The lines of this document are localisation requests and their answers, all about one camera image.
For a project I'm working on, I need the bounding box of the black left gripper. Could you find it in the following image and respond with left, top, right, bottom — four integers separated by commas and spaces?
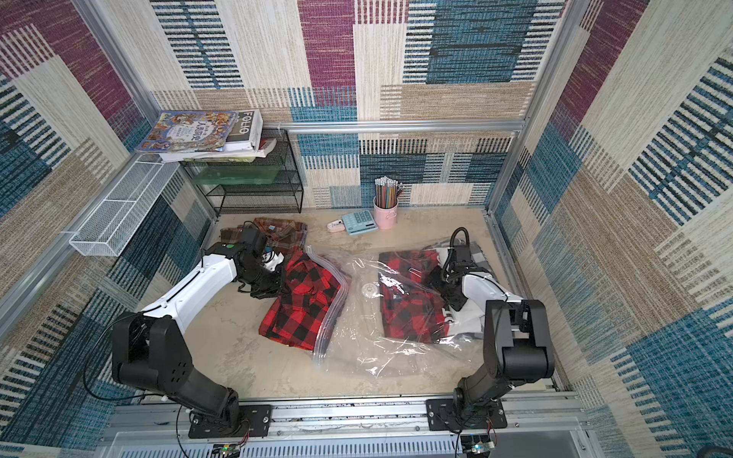
239, 263, 293, 299

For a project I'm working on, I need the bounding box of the red black plaid shirt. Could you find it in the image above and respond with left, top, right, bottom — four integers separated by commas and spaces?
258, 249, 342, 351
378, 250, 449, 344

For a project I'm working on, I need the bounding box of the multicolour tartan shirt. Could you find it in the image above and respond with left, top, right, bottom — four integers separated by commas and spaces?
220, 217, 308, 258

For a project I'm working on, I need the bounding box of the clear plastic vacuum bag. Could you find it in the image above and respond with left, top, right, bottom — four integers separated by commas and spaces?
307, 235, 485, 378

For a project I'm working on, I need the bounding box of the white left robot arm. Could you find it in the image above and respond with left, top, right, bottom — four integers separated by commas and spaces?
111, 226, 282, 438

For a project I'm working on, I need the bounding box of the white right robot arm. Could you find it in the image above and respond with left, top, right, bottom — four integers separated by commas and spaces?
426, 227, 555, 434

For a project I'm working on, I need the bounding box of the grey white checked shirt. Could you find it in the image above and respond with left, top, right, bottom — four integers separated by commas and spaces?
425, 239, 496, 276

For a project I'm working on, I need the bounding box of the white folded shirt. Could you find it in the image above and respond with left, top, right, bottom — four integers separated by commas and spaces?
443, 272, 496, 339

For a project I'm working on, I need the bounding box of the pink metal pencil bucket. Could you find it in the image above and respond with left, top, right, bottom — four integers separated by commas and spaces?
373, 198, 398, 230

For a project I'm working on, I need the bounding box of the small white pink eraser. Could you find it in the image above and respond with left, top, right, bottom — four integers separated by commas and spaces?
326, 219, 346, 234

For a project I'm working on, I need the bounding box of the coloured pencils bundle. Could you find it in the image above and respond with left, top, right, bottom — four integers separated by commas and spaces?
374, 177, 404, 209

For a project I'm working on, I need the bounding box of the teal desk calculator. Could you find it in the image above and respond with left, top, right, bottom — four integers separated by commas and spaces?
342, 209, 378, 236

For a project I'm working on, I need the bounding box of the green flat box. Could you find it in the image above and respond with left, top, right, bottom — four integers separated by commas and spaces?
194, 165, 282, 186

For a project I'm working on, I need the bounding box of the black folio book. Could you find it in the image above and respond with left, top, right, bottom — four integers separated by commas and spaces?
148, 110, 277, 162

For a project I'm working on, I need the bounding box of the colourful illustrated book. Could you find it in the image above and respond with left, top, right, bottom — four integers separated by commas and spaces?
136, 111, 239, 154

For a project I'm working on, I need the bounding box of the black wire shelf rack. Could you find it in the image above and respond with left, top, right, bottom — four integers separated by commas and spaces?
181, 129, 305, 217

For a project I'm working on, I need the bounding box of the white wire mesh basket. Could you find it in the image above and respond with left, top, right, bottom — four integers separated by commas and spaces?
69, 158, 179, 257

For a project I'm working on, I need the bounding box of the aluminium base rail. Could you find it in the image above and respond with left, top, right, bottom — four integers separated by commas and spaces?
95, 391, 603, 457

